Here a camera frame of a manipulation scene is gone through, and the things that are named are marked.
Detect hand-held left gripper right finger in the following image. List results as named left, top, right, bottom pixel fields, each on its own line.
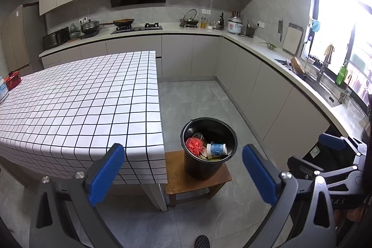
left=242, top=144, right=339, bottom=248

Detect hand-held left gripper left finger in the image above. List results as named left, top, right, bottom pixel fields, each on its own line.
left=34, top=143, right=128, bottom=248

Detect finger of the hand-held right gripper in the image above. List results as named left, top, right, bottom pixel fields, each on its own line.
left=287, top=155, right=360, bottom=181
left=318, top=132, right=368, bottom=157

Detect blue patterned paper cup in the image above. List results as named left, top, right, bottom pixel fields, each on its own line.
left=206, top=143, right=227, bottom=159

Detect black plastic bucket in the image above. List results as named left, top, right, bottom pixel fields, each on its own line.
left=180, top=117, right=238, bottom=180

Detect red wrapper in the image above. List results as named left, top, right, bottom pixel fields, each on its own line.
left=185, top=137, right=208, bottom=157

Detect person's right hand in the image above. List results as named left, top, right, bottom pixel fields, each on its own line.
left=347, top=206, right=367, bottom=222

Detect black built-in appliance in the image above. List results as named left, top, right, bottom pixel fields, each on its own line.
left=301, top=124, right=353, bottom=169

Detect small steel faucet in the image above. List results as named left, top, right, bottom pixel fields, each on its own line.
left=340, top=81, right=352, bottom=105

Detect white kitchen island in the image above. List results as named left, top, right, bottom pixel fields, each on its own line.
left=145, top=182, right=169, bottom=212

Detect steel sink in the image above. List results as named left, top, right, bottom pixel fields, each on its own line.
left=275, top=58, right=343, bottom=108

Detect green bottle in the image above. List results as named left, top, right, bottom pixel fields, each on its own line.
left=335, top=60, right=349, bottom=85

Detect tall steel faucet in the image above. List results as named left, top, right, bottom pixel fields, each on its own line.
left=316, top=52, right=332, bottom=83

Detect white checkered tablecloth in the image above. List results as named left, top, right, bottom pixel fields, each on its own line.
left=0, top=50, right=168, bottom=186

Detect brown wooden stool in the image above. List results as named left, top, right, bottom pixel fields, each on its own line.
left=164, top=149, right=233, bottom=208

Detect round wooden board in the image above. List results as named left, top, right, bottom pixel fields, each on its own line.
left=291, top=57, right=307, bottom=75

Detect black shoe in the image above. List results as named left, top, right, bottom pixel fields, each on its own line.
left=194, top=235, right=210, bottom=248

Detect yellow cloth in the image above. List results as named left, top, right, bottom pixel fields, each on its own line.
left=324, top=45, right=335, bottom=64

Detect grey rimmed cutting board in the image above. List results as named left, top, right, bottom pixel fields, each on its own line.
left=282, top=23, right=304, bottom=56

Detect kitchen window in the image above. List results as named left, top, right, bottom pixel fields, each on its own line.
left=308, top=0, right=372, bottom=103

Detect blue hanging cloth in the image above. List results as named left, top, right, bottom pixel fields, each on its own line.
left=309, top=18, right=322, bottom=33

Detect white and blue container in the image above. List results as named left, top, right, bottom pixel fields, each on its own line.
left=0, top=76, right=9, bottom=105

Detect black utensil holder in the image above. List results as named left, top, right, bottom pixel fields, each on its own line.
left=246, top=20, right=258, bottom=39

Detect grey lower cabinets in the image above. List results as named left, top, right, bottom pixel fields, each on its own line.
left=39, top=34, right=332, bottom=170

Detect black microwave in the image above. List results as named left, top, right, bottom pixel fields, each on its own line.
left=43, top=26, right=71, bottom=50

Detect black lidded wok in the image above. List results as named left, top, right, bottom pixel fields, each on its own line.
left=80, top=19, right=102, bottom=36

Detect black gas stove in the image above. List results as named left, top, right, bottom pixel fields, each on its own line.
left=110, top=23, right=163, bottom=35

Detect black frying pan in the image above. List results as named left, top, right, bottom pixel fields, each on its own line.
left=100, top=18, right=135, bottom=28

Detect white rice cooker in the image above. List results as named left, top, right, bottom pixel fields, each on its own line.
left=227, top=16, right=244, bottom=35

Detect beige refrigerator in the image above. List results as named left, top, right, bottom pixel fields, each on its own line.
left=0, top=4, right=44, bottom=77

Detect metal kettle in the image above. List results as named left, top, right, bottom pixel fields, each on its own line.
left=179, top=9, right=200, bottom=28

